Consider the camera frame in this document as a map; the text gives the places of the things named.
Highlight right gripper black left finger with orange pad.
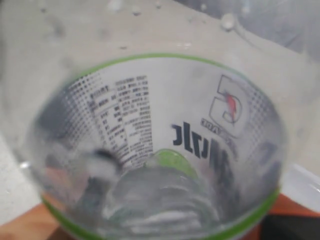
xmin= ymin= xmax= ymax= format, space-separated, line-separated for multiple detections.
xmin=0 ymin=204 xmax=73 ymax=240

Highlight right gripper black right finger with orange pad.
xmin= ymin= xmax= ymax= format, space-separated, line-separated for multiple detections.
xmin=247 ymin=194 xmax=320 ymax=240

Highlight clear plastic drink bottle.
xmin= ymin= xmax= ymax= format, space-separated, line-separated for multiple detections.
xmin=0 ymin=0 xmax=320 ymax=240

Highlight white plastic tray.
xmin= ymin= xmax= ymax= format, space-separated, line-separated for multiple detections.
xmin=281 ymin=164 xmax=320 ymax=214

